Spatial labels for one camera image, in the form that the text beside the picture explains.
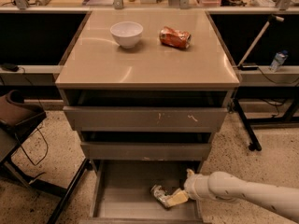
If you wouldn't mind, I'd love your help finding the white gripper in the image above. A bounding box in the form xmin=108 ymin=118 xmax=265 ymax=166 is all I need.
xmin=165 ymin=168 xmax=211 ymax=208

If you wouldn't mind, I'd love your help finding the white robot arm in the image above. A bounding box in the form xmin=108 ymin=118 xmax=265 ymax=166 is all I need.
xmin=164 ymin=169 xmax=299 ymax=222

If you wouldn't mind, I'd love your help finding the bottom grey open drawer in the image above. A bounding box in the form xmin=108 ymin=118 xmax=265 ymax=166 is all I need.
xmin=90 ymin=161 xmax=204 ymax=224

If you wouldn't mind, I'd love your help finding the middle grey drawer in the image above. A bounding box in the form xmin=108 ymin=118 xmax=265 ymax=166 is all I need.
xmin=81 ymin=132 xmax=214 ymax=161

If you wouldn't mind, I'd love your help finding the grey drawer cabinet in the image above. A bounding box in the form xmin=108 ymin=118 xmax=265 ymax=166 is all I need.
xmin=55 ymin=8 xmax=241 ymax=224

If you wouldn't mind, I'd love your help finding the top grey drawer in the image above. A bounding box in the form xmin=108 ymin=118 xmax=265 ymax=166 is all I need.
xmin=64 ymin=106 xmax=227 ymax=133

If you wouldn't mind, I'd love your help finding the crushed orange soda can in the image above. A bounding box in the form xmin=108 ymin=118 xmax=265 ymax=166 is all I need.
xmin=159 ymin=26 xmax=192 ymax=49

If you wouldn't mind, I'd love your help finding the black box right ledge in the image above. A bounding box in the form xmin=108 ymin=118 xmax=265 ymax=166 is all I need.
xmin=238 ymin=63 xmax=258 ymax=71

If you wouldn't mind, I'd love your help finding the plastic water bottle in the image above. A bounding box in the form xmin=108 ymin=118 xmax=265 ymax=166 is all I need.
xmin=269 ymin=50 xmax=288 ymax=72

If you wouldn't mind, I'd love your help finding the white ceramic bowl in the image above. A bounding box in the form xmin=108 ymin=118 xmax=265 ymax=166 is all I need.
xmin=110 ymin=21 xmax=143 ymax=49

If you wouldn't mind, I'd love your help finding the black power adapter left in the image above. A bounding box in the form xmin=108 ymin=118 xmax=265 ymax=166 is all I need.
xmin=0 ymin=63 xmax=19 ymax=72

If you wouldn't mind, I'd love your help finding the black table leg frame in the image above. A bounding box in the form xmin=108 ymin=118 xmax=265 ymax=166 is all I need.
xmin=233 ymin=98 xmax=299 ymax=151

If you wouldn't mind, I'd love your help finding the white stick black handle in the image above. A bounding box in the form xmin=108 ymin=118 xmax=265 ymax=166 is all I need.
xmin=237 ymin=15 xmax=284 ymax=68

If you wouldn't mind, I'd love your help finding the black cable on floor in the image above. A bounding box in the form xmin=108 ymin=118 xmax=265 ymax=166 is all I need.
xmin=15 ymin=66 xmax=50 ymax=167

